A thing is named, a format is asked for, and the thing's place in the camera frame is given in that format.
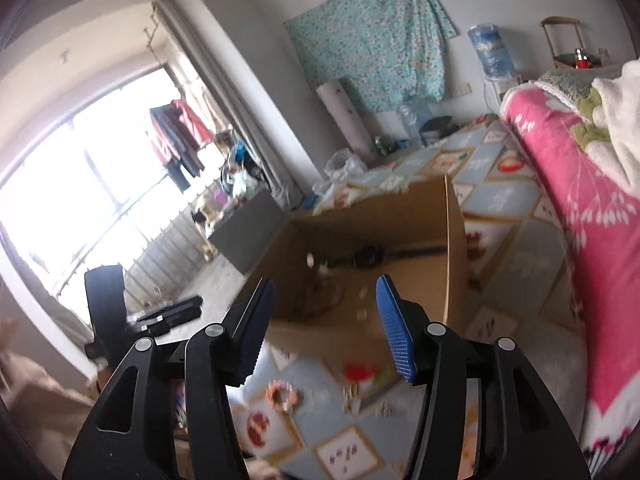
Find pink rolled mat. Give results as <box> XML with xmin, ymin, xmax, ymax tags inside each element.
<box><xmin>316</xmin><ymin>79</ymin><xmax>376</xmax><ymax>164</ymax></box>

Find black smart watch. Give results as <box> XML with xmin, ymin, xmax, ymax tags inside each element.
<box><xmin>314</xmin><ymin>244</ymin><xmax>448</xmax><ymax>269</ymax></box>

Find hanging clothes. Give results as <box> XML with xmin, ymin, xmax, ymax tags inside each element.
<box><xmin>148</xmin><ymin>100</ymin><xmax>215</xmax><ymax>193</ymax></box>

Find blue water dispenser bottle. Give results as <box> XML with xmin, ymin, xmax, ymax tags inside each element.
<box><xmin>468</xmin><ymin>24</ymin><xmax>515</xmax><ymax>79</ymax></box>

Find grey window curtain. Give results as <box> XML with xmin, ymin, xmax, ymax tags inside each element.
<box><xmin>153</xmin><ymin>0</ymin><xmax>304</xmax><ymax>210</ymax></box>

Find white fluffy blanket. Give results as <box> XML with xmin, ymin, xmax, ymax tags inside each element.
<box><xmin>570</xmin><ymin>61</ymin><xmax>640</xmax><ymax>198</ymax></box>

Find teal floral wall cloth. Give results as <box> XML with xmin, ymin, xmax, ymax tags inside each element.
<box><xmin>284</xmin><ymin>0</ymin><xmax>458</xmax><ymax>114</ymax></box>

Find pink floral blanket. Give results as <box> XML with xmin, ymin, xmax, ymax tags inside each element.
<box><xmin>500</xmin><ymin>84</ymin><xmax>639</xmax><ymax>479</ymax></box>

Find fruit print tablecloth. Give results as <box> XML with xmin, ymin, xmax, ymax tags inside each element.
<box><xmin>232</xmin><ymin>118</ymin><xmax>587</xmax><ymax>479</ymax></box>

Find white plastic bag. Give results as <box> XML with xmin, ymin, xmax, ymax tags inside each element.
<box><xmin>312</xmin><ymin>148</ymin><xmax>369</xmax><ymax>196</ymax></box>

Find brown cardboard box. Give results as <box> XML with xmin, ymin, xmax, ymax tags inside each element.
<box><xmin>236</xmin><ymin>176</ymin><xmax>469</xmax><ymax>367</ymax></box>

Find pink orange bead bracelet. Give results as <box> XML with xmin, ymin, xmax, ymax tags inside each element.
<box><xmin>264</xmin><ymin>379</ymin><xmax>302</xmax><ymax>415</ymax></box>

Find beige trouser leg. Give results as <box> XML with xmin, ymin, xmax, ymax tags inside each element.
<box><xmin>1</xmin><ymin>351</ymin><xmax>93</xmax><ymax>479</ymax></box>

